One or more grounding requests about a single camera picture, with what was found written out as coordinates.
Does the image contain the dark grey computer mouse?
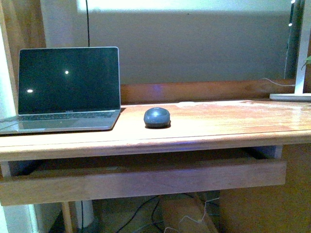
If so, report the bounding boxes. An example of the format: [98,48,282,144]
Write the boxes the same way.
[143,107,171,129]

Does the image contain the grey open laptop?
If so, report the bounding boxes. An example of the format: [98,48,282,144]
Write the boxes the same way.
[0,47,121,135]

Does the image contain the wooden pull-out keyboard tray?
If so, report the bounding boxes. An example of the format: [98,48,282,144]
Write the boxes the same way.
[0,148,287,206]

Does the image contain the white desk lamp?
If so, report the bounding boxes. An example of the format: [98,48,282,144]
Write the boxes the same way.
[269,0,311,102]

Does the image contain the green plant leaves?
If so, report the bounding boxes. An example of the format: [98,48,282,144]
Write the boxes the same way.
[301,56,311,69]

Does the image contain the wooden desk frame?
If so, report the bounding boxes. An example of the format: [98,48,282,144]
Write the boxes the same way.
[0,80,311,233]

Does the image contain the black floor cable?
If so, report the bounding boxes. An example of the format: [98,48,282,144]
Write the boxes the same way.
[121,194,171,233]

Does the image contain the white string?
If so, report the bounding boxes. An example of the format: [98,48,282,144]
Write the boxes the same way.
[164,194,221,233]

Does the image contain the white lamp cable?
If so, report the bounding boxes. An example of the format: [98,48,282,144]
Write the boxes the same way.
[261,77,296,87]

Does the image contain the black hanging cable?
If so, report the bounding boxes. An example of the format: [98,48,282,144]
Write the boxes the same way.
[85,0,90,48]

